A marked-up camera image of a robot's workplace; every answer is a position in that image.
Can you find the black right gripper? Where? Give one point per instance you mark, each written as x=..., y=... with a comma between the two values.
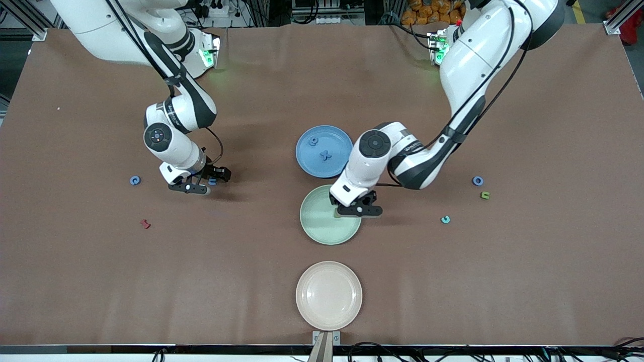
x=213, y=173

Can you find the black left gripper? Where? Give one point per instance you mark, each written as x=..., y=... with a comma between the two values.
x=332, y=200

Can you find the blue letter X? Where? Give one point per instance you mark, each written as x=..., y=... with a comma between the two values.
x=326, y=155

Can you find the blue letter a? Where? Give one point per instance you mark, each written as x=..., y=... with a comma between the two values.
x=311, y=143

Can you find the blue letter C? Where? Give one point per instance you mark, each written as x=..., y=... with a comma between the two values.
x=132, y=180

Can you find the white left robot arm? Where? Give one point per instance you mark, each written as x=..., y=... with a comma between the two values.
x=367, y=166

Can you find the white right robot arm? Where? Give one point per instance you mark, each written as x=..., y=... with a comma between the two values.
x=176, y=146

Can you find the light green plate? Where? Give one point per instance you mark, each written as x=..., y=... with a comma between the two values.
x=322, y=226

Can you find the blue plate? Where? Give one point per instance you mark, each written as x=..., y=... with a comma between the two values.
x=312, y=163

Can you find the red letter I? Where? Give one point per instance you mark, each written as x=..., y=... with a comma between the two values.
x=146, y=224

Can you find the beige plate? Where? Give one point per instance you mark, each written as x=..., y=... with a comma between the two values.
x=328, y=296

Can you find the blue letter O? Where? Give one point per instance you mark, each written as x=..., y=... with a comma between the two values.
x=473, y=181

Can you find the white power strip black plugs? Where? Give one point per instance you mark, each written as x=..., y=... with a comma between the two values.
x=214, y=13

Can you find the orange objects pile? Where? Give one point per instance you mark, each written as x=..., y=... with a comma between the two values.
x=417, y=12

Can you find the red object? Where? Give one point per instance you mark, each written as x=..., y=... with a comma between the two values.
x=633, y=32

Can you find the grey metal bracket plate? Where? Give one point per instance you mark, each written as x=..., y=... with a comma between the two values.
x=316, y=336

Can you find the tan upright post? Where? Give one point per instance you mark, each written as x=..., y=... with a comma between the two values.
x=322, y=352

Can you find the aluminium frame post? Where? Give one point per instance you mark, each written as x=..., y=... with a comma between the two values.
x=611, y=27
x=40, y=34

